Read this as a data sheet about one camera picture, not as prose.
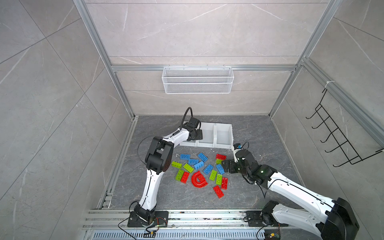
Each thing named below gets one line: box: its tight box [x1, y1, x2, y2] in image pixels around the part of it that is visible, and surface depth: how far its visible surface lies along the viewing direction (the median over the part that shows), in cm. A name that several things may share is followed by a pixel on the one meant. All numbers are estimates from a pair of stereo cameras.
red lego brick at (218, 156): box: [215, 153, 227, 161], surface depth 97 cm
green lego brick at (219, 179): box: [216, 173, 223, 186], surface depth 88 cm
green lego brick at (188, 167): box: [183, 163, 195, 173], surface depth 92 cm
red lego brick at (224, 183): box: [221, 177, 228, 190], surface depth 85 cm
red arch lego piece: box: [191, 170, 208, 189], surface depth 87 cm
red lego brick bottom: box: [213, 185, 225, 199], surface depth 83 cm
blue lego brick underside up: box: [203, 164, 214, 175], surface depth 92 cm
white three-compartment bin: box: [179, 122, 234, 150], surface depth 103 cm
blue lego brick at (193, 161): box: [188, 159, 200, 165], surface depth 95 cm
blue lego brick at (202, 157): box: [198, 152, 209, 162], surface depth 97 cm
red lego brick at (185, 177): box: [180, 171, 190, 184], surface depth 87 cm
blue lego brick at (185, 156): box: [179, 153, 191, 160], surface depth 97 cm
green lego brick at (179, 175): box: [175, 169, 184, 182], surface depth 89 cm
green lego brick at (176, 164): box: [171, 161, 182, 169], surface depth 92 cm
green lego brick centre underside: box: [209, 169, 218, 181], surface depth 90 cm
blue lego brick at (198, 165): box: [193, 161, 204, 170], surface depth 92 cm
